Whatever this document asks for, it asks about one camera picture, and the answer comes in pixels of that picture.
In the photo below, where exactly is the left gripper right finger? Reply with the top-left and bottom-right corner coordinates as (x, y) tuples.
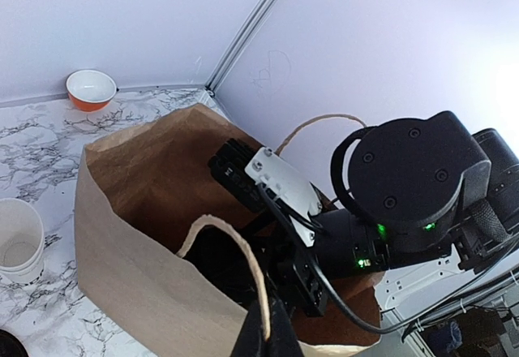
(265, 298), (304, 357)

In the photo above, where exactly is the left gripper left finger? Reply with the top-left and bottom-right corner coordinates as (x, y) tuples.
(230, 302), (264, 357)

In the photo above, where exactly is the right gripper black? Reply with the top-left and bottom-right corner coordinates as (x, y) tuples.
(279, 111), (493, 316)

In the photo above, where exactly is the brown paper bag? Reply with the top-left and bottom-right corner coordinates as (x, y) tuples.
(73, 103), (384, 357)

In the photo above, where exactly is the black plastic cup lid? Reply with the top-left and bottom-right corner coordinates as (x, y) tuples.
(184, 226), (257, 309)

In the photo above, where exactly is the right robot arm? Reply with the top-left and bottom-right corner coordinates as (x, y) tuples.
(278, 111), (518, 333)

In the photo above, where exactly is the stack of white paper cups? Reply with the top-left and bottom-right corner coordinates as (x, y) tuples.
(1, 198), (45, 285)

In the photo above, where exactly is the orange white bowl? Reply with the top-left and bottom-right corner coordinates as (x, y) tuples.
(66, 70), (118, 112)

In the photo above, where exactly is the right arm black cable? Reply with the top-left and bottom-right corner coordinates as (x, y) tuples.
(255, 186), (519, 336)

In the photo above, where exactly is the right aluminium frame post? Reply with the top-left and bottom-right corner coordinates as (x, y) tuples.
(205, 0), (279, 95)

